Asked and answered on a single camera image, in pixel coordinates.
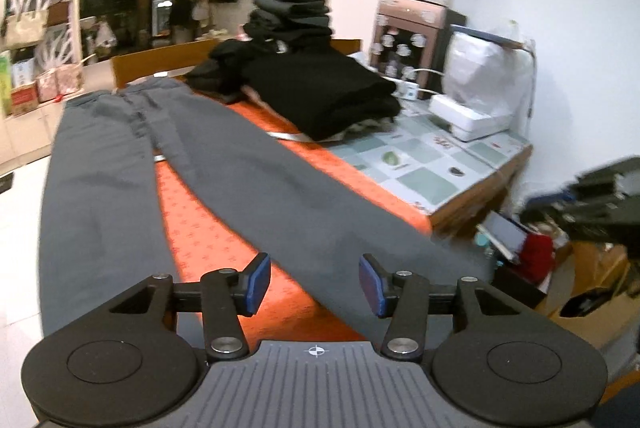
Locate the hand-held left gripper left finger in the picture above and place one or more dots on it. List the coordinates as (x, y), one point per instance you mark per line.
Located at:
(257, 283)

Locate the black folded garment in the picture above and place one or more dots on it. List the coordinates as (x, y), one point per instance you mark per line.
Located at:
(325, 93)

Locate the cardboard box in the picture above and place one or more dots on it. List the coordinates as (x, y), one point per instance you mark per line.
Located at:
(600, 268)

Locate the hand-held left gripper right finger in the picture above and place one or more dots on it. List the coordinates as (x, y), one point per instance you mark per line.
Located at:
(371, 285)

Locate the orange patterned table mat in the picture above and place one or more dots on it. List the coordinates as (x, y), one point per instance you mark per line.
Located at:
(210, 228)

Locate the checkered leaf tablecloth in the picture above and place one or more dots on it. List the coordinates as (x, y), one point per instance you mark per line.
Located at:
(425, 188)

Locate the white power strip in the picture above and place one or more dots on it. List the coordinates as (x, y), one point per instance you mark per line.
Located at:
(409, 89)

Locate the grey pants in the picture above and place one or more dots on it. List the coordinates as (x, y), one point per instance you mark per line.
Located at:
(250, 168)

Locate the red cloth item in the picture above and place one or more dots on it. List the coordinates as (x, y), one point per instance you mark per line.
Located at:
(537, 253)

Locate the pile of black clothes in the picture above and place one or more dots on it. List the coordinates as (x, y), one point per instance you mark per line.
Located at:
(225, 68)

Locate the white flat box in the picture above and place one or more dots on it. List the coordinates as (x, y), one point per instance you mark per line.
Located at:
(505, 233)

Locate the white box appliance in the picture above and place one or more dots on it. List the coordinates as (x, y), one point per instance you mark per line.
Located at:
(470, 118)

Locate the stack of folded dark clothes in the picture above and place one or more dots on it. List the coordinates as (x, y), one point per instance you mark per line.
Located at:
(290, 8)

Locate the pink water dispenser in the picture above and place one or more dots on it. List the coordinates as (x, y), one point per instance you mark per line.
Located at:
(415, 21)

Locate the white appliance under plastic bag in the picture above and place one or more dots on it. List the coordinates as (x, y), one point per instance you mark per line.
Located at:
(480, 68)

